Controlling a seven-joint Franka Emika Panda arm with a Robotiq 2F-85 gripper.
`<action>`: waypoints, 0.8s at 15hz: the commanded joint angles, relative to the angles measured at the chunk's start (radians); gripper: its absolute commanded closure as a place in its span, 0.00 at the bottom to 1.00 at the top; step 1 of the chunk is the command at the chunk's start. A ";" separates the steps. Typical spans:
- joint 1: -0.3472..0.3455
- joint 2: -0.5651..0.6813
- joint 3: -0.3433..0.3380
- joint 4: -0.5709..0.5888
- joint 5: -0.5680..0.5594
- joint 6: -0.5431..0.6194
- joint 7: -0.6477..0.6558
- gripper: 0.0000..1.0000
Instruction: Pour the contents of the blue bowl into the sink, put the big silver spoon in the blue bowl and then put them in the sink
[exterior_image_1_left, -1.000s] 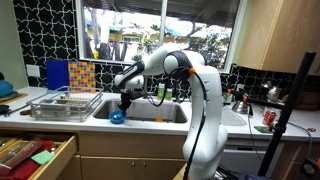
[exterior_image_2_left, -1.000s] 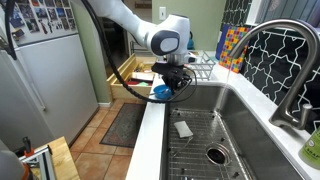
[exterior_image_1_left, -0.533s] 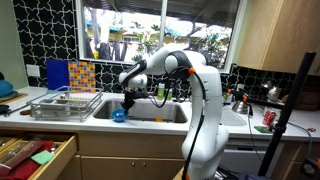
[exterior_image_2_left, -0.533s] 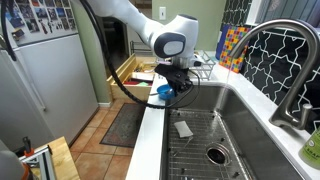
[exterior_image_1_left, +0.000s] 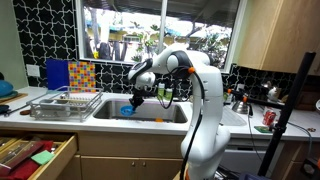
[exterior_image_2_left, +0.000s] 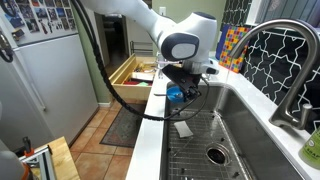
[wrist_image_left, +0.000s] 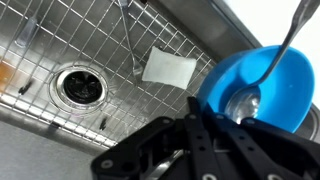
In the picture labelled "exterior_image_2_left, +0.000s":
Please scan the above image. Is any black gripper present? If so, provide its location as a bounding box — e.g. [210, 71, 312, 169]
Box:
[178, 79, 203, 101]

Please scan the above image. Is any blue plastic bowl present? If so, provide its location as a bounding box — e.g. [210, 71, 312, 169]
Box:
[165, 85, 186, 104]

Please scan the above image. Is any small silver spoon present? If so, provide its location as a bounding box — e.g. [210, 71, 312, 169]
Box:
[171, 136, 194, 158]

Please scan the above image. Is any round sink drain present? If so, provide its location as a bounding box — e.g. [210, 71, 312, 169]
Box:
[204, 143, 232, 167]

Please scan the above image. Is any stainless steel sink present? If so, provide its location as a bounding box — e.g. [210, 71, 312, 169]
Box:
[159, 81, 304, 180]

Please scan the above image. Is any white sponge cloth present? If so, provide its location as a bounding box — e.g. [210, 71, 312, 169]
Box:
[173, 120, 194, 139]

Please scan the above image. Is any blue cutting board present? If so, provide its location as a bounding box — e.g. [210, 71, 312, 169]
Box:
[214, 23, 231, 61]

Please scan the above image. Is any colourful checkered cutting board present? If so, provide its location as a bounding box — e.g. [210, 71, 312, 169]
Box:
[218, 26, 251, 74]

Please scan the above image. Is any red cloth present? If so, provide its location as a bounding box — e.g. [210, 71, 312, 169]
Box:
[123, 79, 141, 86]

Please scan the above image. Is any open wooden drawer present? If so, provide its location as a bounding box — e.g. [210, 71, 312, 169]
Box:
[109, 53, 159, 102]

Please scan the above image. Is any patterned floor rug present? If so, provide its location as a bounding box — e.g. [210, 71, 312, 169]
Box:
[99, 103, 146, 149]

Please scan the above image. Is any curved steel faucet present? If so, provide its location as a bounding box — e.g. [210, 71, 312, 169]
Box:
[228, 18, 320, 131]

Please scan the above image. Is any kitchen window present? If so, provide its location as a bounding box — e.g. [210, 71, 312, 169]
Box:
[254, 0, 320, 29]

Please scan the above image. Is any green soap bottle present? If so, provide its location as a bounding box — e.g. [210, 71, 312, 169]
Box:
[298, 124, 320, 171]

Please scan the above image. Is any white refrigerator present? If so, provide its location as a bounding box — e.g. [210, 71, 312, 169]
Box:
[0, 0, 100, 153]

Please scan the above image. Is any light wooden table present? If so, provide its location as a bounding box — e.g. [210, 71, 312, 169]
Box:
[29, 135, 81, 180]

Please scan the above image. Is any orange black clamp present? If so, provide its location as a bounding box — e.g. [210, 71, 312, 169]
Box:
[21, 136, 34, 158]

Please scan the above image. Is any grey rounded cover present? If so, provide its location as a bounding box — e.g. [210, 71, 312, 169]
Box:
[0, 139, 33, 180]

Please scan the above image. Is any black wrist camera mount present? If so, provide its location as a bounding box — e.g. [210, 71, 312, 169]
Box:
[162, 64, 193, 88]

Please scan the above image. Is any wire sink grid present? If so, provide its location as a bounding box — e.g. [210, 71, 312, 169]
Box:
[166, 109, 253, 180]

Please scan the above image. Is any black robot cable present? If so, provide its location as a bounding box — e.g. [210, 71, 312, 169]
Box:
[71, 0, 211, 122]

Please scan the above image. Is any aluminium extrusion frame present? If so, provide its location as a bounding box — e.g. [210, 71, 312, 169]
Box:
[18, 144, 58, 180]

